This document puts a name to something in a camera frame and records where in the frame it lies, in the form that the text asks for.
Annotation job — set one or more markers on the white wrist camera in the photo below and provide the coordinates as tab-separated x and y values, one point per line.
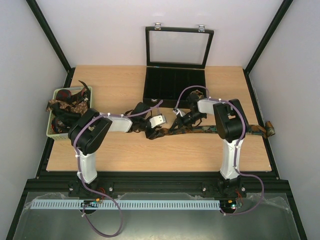
157	121
178	112

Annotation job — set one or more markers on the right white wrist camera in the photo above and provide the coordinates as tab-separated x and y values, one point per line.
178	112

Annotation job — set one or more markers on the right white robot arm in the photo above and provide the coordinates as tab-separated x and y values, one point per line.
230	122

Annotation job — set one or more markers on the rolled patterned tie in box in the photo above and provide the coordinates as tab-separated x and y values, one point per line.
196	94

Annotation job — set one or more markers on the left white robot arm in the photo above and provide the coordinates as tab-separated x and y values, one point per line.
89	132

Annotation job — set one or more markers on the brown teal patterned tie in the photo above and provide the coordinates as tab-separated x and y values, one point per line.
264	131

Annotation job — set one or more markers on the black compartment storage box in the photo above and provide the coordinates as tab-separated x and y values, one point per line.
176	58

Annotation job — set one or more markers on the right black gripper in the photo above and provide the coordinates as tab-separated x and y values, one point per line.
180	121

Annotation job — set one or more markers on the pile of ties in basket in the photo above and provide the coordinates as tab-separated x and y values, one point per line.
65	107

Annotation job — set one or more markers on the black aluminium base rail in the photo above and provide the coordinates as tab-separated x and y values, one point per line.
114	184

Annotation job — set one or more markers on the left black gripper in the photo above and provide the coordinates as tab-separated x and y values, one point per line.
153	134

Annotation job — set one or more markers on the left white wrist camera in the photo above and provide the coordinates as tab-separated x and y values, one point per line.
157	121

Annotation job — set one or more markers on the light blue cable duct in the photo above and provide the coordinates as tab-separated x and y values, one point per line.
73	204

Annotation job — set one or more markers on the green perforated plastic basket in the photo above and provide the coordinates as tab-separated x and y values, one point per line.
57	132

